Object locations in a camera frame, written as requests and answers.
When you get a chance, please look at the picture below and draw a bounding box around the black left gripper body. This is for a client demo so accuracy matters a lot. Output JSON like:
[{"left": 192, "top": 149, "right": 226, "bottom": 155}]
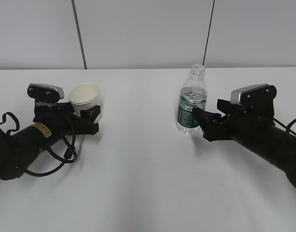
[{"left": 33, "top": 105, "right": 99, "bottom": 135}]

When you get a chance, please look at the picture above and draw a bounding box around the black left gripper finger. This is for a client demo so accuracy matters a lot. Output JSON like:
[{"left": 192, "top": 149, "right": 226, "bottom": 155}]
[
  {"left": 51, "top": 102, "right": 74, "bottom": 116},
  {"left": 80, "top": 105, "right": 101, "bottom": 124}
]

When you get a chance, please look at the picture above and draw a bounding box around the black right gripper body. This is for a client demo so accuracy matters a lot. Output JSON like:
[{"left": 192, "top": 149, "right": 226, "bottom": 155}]
[{"left": 203, "top": 103, "right": 275, "bottom": 142}]

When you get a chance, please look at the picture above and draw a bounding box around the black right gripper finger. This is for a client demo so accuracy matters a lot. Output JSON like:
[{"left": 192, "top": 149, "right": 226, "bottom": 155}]
[
  {"left": 192, "top": 107, "right": 222, "bottom": 132},
  {"left": 217, "top": 99, "right": 237, "bottom": 114}
]

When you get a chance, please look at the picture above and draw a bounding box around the white paper cup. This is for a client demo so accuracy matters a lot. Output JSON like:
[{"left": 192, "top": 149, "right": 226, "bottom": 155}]
[{"left": 69, "top": 83, "right": 99, "bottom": 117}]

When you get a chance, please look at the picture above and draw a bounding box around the clear green-label water bottle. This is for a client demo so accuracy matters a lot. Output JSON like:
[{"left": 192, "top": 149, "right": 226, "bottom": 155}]
[{"left": 176, "top": 64, "right": 208, "bottom": 135}]

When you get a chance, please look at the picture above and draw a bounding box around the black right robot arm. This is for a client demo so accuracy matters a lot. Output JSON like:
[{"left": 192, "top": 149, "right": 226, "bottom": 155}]
[{"left": 192, "top": 99, "right": 296, "bottom": 188}]

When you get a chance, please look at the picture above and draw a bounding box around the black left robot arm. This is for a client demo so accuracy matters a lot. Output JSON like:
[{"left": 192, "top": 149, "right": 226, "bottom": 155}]
[{"left": 0, "top": 102, "right": 101, "bottom": 181}]

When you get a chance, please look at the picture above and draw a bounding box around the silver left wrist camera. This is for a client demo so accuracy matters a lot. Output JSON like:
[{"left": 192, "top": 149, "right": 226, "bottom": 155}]
[{"left": 27, "top": 83, "right": 64, "bottom": 107}]

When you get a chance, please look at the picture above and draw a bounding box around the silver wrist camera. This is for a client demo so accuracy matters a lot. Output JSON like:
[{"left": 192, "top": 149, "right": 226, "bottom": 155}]
[
  {"left": 230, "top": 84, "right": 277, "bottom": 107},
  {"left": 27, "top": 83, "right": 64, "bottom": 107}
]

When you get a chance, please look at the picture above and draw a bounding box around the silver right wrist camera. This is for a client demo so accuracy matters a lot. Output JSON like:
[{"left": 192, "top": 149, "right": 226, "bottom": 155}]
[{"left": 230, "top": 84, "right": 277, "bottom": 107}]

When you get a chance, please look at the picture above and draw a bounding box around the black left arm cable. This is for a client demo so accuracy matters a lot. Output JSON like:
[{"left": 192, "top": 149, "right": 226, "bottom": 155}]
[{"left": 0, "top": 106, "right": 78, "bottom": 177}]

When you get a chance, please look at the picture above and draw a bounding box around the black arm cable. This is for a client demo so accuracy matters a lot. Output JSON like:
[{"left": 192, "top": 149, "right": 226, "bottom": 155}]
[
  {"left": 273, "top": 116, "right": 296, "bottom": 138},
  {"left": 0, "top": 106, "right": 78, "bottom": 177}
]

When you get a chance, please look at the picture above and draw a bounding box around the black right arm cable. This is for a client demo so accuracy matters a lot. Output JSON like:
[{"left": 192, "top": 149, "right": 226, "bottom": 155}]
[{"left": 273, "top": 116, "right": 296, "bottom": 138}]

